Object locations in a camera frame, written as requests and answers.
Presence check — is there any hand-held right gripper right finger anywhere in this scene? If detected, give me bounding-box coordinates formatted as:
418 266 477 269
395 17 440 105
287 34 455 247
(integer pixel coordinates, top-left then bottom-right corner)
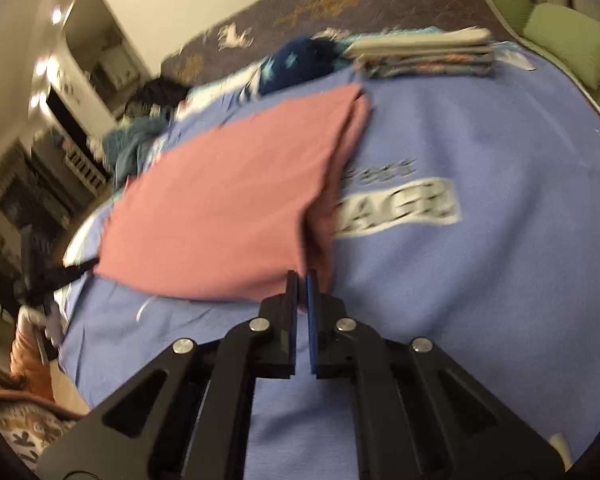
306 269 566 480

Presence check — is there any pink long-sleeved shirt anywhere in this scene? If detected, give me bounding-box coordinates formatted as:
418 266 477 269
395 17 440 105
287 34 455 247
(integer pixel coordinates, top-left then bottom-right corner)
94 82 373 303

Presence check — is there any person's left hand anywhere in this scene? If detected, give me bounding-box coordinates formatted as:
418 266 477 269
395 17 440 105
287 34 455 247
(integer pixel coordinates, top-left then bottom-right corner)
16 306 63 350

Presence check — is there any white rack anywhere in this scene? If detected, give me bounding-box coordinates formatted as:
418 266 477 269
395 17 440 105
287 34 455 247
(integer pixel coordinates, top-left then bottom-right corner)
65 147 111 196

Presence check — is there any deer print headboard cover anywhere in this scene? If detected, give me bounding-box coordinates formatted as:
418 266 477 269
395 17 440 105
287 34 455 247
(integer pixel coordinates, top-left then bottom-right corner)
160 0 516 78

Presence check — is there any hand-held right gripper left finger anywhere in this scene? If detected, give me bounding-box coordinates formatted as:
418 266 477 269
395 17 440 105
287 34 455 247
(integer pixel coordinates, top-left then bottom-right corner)
35 270 301 480

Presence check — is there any black clothes pile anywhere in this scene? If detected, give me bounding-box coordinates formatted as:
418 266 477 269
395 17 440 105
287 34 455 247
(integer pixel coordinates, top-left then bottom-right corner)
127 77 191 116

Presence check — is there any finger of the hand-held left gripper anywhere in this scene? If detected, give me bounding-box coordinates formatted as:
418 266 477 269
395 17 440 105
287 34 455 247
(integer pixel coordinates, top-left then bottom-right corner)
42 256 103 291

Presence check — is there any dark shelf unit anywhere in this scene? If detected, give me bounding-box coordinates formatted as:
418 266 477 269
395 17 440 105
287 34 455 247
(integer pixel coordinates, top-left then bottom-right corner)
0 140 96 241

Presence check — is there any white floral quilt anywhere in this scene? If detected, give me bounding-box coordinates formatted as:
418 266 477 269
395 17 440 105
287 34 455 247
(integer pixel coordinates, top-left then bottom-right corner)
177 60 271 121

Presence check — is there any navy star print blanket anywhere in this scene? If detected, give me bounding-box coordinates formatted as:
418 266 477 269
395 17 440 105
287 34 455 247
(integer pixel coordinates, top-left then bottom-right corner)
257 35 353 96

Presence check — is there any folded beige cloth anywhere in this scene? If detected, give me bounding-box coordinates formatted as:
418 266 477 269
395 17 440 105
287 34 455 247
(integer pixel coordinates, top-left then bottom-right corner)
347 27 493 53

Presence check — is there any purple printed bedsheet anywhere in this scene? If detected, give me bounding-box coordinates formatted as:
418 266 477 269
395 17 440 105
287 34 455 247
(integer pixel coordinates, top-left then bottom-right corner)
55 42 600 480

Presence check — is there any teal blanket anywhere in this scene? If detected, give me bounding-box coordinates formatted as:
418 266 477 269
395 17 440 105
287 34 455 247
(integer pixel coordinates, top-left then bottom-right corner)
102 117 168 191

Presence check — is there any large green pillow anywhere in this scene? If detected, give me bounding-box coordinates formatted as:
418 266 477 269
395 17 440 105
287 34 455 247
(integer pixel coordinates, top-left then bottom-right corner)
522 2 600 88

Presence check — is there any person's patterned clothing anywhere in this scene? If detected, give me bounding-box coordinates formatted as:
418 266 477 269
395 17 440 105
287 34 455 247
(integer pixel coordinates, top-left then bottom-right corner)
0 367 91 471

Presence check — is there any folded patterned cloth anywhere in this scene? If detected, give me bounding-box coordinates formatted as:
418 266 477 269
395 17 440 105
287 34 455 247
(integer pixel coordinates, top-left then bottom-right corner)
352 45 496 80

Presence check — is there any person's left forearm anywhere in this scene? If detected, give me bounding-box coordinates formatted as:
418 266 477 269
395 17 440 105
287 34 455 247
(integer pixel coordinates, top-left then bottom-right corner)
9 330 57 405

